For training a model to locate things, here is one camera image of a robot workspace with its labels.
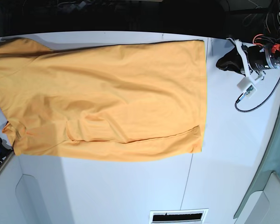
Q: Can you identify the braided camera cable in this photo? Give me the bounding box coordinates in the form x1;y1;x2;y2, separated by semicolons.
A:
234;46;280;114

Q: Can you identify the yellow t-shirt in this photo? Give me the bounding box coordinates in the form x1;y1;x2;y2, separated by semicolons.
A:
0;38;207;162

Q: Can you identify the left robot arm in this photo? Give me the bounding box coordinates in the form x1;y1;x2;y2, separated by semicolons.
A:
241;0;280;77

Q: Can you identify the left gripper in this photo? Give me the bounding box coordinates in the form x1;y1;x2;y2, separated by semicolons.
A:
216;41;280;79

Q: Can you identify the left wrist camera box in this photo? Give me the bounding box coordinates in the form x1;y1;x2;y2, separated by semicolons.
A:
237;77;257;98

